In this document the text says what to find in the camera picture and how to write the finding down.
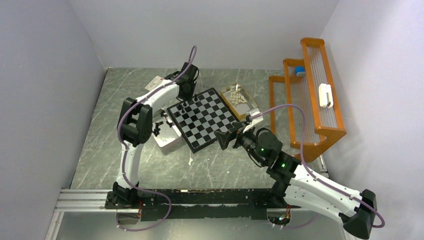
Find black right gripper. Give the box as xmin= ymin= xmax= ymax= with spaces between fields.
xmin=214 ymin=120 xmax=267 ymax=166

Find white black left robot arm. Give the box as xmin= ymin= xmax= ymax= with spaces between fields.
xmin=109 ymin=62 xmax=199 ymax=208

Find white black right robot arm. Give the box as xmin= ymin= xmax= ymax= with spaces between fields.
xmin=214 ymin=122 xmax=377 ymax=240

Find white chess pieces pile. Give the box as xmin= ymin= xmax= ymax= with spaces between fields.
xmin=228 ymin=83 xmax=247 ymax=105

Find black chess pieces pile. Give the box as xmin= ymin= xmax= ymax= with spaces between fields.
xmin=152 ymin=109 xmax=174 ymax=137

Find white red card box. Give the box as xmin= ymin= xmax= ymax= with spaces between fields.
xmin=144 ymin=75 xmax=164 ymax=92

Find yellow tray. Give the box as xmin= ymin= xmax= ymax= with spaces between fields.
xmin=220 ymin=82 xmax=258 ymax=121

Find black white chessboard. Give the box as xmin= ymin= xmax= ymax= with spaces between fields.
xmin=166 ymin=87 xmax=237 ymax=153

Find pink metal tin box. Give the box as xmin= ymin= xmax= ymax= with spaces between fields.
xmin=152 ymin=108 xmax=183 ymax=155

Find orange wooden rack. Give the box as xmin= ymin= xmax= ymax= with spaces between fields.
xmin=268 ymin=37 xmax=347 ymax=163

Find blue round object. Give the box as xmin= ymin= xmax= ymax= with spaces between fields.
xmin=294 ymin=66 xmax=306 ymax=77

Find white plastic clip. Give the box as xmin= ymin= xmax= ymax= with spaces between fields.
xmin=318 ymin=83 xmax=334 ymax=109

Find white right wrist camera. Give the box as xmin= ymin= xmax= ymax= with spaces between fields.
xmin=242 ymin=108 xmax=264 ymax=133

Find black mounting rail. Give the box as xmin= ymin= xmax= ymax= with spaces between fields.
xmin=104 ymin=188 xmax=288 ymax=222

